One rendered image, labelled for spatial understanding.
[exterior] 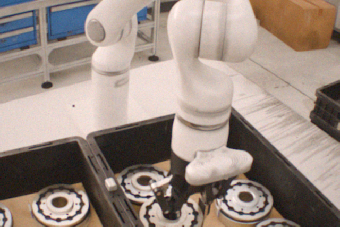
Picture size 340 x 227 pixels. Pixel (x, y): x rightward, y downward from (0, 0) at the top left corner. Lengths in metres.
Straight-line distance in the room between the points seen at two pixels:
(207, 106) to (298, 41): 3.03
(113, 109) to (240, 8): 0.61
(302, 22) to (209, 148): 2.96
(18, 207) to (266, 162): 0.46
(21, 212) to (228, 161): 0.39
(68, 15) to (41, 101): 1.40
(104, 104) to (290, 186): 0.51
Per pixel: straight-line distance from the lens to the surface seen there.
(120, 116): 1.04
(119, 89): 0.99
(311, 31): 3.55
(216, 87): 0.50
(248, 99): 1.32
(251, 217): 0.70
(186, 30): 0.46
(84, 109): 1.14
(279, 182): 0.74
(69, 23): 2.65
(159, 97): 1.28
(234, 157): 0.53
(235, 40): 0.46
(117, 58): 0.96
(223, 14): 0.46
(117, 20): 0.86
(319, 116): 1.74
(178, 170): 0.57
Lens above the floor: 1.37
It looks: 32 degrees down
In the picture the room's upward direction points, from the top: 4 degrees clockwise
